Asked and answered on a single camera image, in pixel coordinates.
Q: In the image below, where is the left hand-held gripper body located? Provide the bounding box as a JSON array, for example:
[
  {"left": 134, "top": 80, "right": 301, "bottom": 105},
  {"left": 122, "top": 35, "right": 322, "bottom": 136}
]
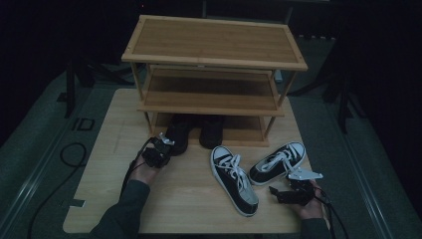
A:
[{"left": 142, "top": 132, "right": 175, "bottom": 169}]

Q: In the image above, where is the person's left hand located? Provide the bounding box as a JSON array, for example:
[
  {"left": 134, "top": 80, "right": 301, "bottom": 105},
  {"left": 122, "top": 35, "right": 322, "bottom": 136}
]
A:
[{"left": 127, "top": 154, "right": 160, "bottom": 185}]

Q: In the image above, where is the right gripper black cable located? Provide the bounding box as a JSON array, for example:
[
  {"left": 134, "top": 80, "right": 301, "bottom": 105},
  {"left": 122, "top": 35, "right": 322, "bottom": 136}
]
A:
[{"left": 313, "top": 185, "right": 350, "bottom": 239}]

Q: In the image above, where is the black and white sneaker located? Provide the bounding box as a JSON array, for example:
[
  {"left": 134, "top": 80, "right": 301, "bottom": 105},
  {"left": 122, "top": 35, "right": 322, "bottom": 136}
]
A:
[
  {"left": 248, "top": 141, "right": 307, "bottom": 186},
  {"left": 209, "top": 144, "right": 260, "bottom": 217}
]

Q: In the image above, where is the black metal stand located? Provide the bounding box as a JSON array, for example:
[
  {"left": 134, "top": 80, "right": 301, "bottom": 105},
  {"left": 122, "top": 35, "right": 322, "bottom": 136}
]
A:
[
  {"left": 56, "top": 59, "right": 99, "bottom": 120},
  {"left": 335, "top": 76, "right": 366, "bottom": 134}
]

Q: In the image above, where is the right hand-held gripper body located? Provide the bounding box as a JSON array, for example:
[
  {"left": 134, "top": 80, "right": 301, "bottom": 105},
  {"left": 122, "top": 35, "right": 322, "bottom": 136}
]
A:
[{"left": 282, "top": 167, "right": 323, "bottom": 206}]

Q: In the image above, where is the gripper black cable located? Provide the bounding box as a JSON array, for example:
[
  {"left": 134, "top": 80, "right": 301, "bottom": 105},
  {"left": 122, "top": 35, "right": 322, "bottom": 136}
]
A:
[
  {"left": 313, "top": 185, "right": 350, "bottom": 239},
  {"left": 119, "top": 136, "right": 157, "bottom": 197}
]

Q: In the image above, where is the person's right hand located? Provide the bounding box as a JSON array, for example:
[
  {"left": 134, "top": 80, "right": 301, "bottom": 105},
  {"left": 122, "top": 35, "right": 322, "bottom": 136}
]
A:
[{"left": 292, "top": 179, "right": 328, "bottom": 220}]

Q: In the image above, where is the wooden shoe rack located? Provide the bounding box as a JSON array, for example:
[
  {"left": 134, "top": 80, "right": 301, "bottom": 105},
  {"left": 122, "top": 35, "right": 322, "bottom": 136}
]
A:
[{"left": 120, "top": 14, "right": 309, "bottom": 148}]

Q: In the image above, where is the black floor cable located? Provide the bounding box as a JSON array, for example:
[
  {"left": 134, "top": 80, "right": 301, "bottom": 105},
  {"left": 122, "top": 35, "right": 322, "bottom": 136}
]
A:
[{"left": 28, "top": 142, "right": 89, "bottom": 239}]

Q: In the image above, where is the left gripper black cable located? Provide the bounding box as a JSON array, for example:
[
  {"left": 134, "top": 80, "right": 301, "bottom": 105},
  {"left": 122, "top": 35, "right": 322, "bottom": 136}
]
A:
[{"left": 119, "top": 136, "right": 157, "bottom": 197}]

